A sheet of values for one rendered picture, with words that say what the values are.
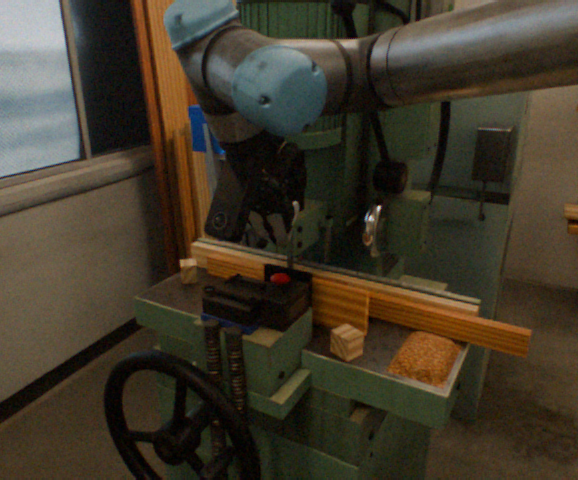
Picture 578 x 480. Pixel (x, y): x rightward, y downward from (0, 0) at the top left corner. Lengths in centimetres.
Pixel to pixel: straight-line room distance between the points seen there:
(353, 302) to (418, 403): 19
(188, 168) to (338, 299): 156
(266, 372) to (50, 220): 156
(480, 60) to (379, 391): 52
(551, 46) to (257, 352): 53
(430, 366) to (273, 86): 49
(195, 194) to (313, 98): 189
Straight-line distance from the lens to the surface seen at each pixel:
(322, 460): 94
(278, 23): 81
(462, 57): 45
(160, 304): 99
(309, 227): 94
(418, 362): 79
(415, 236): 102
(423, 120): 99
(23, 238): 212
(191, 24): 54
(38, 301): 223
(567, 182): 323
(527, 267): 339
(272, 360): 75
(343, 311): 86
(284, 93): 45
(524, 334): 87
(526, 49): 42
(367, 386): 81
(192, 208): 236
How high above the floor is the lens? 136
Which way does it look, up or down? 21 degrees down
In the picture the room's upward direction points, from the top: straight up
